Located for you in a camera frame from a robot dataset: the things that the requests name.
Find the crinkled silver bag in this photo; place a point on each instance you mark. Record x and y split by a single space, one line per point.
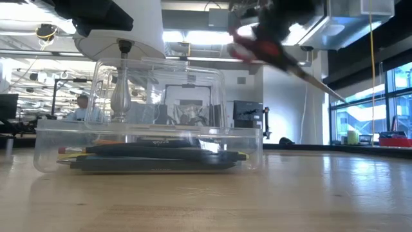
190 114

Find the black dome object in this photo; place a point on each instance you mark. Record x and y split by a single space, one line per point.
286 140

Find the yellow green cup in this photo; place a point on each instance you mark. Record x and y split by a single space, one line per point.
352 137

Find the black marker pen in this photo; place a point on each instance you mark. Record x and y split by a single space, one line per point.
145 166

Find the black equipment on far table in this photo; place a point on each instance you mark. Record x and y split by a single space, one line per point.
19 125

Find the long ceiling light fixture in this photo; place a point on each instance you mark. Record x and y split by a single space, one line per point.
206 59

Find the yellow highlighter with black print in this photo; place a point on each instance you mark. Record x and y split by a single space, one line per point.
243 156

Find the grey ceiling box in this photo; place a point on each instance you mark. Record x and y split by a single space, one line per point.
219 17

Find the black gantry frame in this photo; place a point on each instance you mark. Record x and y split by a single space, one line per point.
77 80
188 85

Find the black ceiling camera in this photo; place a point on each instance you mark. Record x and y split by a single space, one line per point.
306 48

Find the black round ceiling device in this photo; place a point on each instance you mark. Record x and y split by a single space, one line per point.
46 31

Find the red box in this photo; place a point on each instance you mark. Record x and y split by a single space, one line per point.
396 142

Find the silver metal post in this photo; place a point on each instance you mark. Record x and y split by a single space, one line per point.
9 146

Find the black monitor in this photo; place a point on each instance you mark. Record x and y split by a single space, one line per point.
8 106

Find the person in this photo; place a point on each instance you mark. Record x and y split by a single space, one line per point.
82 108

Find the black equipment on stand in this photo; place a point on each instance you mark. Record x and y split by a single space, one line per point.
248 111

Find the small dark container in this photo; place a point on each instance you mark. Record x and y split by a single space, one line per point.
366 139

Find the white shade table lamp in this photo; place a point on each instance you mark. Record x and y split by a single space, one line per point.
145 25

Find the orange pencil yellow eraser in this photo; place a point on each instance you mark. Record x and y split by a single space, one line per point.
109 141

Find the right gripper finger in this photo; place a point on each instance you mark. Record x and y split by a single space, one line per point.
273 42

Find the black ballpoint pen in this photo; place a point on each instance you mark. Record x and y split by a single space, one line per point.
161 153
64 161
167 142

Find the grey wall vent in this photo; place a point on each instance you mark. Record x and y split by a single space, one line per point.
241 80

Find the clear plastic supply box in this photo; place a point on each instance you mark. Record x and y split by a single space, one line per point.
251 145

